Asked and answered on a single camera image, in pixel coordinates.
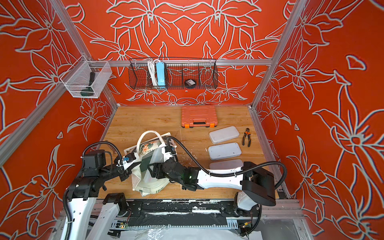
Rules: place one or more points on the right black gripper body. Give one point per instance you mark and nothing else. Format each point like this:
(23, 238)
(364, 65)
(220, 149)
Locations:
(165, 171)

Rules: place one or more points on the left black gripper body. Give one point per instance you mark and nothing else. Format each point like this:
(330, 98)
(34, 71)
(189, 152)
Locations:
(123, 175)

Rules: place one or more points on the white canvas tote bag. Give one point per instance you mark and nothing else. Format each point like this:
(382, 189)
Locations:
(151, 153)

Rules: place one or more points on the grey pencil case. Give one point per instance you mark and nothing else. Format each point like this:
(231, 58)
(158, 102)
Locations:
(226, 165)
(224, 151)
(224, 134)

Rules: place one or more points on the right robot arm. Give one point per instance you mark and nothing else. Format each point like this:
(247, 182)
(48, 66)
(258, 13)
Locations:
(256, 183)

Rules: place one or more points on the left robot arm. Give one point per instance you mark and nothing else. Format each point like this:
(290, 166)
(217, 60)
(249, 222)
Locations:
(80, 197)

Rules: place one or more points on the orange plastic tool case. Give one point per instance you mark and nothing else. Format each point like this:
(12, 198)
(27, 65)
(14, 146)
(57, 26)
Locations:
(199, 116)

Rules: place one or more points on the orange black pliers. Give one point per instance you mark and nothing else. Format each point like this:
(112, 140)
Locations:
(247, 135)

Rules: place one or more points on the small black round device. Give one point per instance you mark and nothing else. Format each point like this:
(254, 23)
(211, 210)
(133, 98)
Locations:
(190, 84)

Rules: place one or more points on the dark green flashlight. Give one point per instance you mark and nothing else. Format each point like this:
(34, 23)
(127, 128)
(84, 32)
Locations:
(88, 91)

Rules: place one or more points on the light blue box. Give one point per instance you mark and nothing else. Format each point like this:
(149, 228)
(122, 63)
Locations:
(160, 67)

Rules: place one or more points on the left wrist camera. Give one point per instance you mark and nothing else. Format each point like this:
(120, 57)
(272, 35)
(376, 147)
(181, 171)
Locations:
(128, 160)

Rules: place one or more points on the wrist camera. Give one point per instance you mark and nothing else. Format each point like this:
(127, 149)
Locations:
(128, 160)
(170, 152)

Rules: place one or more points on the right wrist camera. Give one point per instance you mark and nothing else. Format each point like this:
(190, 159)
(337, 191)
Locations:
(170, 152)

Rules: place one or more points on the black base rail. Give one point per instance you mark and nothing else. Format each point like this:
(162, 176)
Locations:
(184, 213)

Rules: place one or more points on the black wire wall basket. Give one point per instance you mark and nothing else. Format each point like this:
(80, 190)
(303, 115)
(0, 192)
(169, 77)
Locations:
(143, 73)

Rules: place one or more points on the clear acrylic wall box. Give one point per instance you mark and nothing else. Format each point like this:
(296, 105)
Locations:
(76, 78)

